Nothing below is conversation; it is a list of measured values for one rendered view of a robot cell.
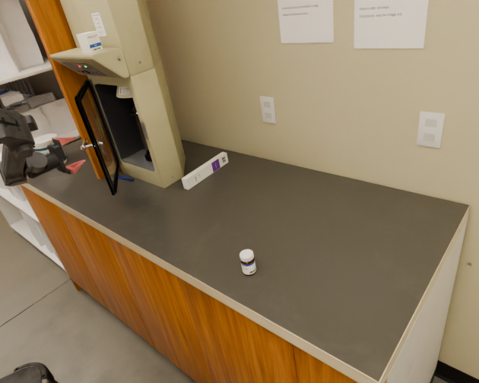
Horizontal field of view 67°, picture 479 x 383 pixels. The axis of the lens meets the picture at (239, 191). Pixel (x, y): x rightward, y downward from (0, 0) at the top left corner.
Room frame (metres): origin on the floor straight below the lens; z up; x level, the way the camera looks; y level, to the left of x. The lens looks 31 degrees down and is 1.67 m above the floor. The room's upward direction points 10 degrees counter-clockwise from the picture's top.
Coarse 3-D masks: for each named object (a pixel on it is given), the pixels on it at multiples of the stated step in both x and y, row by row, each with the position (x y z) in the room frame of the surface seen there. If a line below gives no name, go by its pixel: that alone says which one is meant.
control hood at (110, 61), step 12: (108, 48) 1.38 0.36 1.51; (120, 48) 1.35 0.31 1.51; (60, 60) 1.47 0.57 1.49; (72, 60) 1.39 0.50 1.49; (84, 60) 1.33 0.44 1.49; (96, 60) 1.28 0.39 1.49; (108, 60) 1.30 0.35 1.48; (120, 60) 1.33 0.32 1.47; (108, 72) 1.35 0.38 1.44; (120, 72) 1.33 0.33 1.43
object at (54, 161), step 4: (48, 148) 1.28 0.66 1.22; (52, 148) 1.25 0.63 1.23; (52, 152) 1.26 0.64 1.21; (56, 152) 1.24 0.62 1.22; (48, 156) 1.24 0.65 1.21; (52, 156) 1.24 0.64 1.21; (56, 156) 1.25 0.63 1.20; (48, 160) 1.22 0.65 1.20; (52, 160) 1.23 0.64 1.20; (56, 160) 1.24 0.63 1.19; (60, 160) 1.24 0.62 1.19; (48, 164) 1.21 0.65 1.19; (52, 164) 1.22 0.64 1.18; (56, 164) 1.23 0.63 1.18; (60, 164) 1.25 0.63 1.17; (64, 164) 1.25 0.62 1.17; (48, 168) 1.21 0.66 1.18; (52, 168) 1.23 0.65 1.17; (60, 168) 1.26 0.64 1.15; (64, 168) 1.24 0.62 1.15; (64, 172) 1.24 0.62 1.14
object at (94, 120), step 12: (84, 96) 1.40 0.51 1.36; (84, 108) 1.32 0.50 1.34; (96, 108) 1.52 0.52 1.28; (84, 120) 1.26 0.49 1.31; (96, 120) 1.43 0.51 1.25; (96, 132) 1.36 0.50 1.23; (108, 144) 1.49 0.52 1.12; (108, 156) 1.41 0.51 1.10; (108, 168) 1.33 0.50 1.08; (108, 180) 1.26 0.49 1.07
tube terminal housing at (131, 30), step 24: (72, 0) 1.51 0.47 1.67; (96, 0) 1.40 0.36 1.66; (120, 0) 1.38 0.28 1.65; (144, 0) 1.61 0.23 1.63; (72, 24) 1.55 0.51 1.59; (120, 24) 1.36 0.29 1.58; (144, 24) 1.46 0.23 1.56; (144, 48) 1.41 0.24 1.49; (144, 72) 1.39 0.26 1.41; (144, 96) 1.37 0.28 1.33; (168, 96) 1.58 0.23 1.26; (144, 120) 1.35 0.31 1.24; (168, 120) 1.43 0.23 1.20; (168, 144) 1.40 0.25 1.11; (168, 168) 1.38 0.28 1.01
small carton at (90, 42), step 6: (78, 36) 1.36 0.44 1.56; (84, 36) 1.34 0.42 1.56; (90, 36) 1.35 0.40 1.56; (96, 36) 1.37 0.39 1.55; (84, 42) 1.35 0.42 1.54; (90, 42) 1.35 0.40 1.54; (96, 42) 1.36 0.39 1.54; (84, 48) 1.36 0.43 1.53; (90, 48) 1.34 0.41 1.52; (96, 48) 1.36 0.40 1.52; (102, 48) 1.38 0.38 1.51
